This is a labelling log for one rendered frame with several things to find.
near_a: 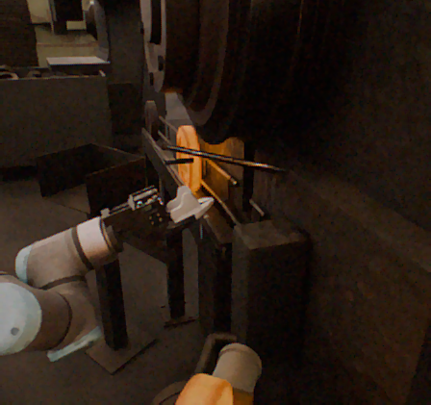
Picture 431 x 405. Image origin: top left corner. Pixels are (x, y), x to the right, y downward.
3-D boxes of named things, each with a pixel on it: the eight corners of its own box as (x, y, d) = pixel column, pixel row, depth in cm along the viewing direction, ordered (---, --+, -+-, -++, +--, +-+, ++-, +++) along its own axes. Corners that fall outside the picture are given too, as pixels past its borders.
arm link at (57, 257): (41, 304, 75) (31, 258, 79) (104, 276, 77) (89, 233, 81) (16, 295, 67) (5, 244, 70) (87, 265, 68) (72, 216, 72)
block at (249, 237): (282, 328, 73) (291, 214, 63) (302, 361, 66) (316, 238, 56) (228, 340, 70) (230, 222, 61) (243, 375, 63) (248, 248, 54)
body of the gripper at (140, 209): (163, 198, 71) (100, 224, 69) (178, 235, 75) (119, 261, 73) (156, 183, 78) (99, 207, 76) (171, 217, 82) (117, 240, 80)
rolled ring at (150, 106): (149, 103, 168) (156, 103, 169) (143, 99, 185) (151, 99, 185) (152, 145, 174) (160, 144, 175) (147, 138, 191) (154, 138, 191)
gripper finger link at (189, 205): (210, 186, 73) (164, 204, 72) (219, 211, 76) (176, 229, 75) (206, 180, 76) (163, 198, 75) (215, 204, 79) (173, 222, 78)
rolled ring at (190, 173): (180, 191, 120) (190, 190, 120) (192, 191, 102) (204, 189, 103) (174, 132, 119) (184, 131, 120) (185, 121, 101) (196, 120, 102)
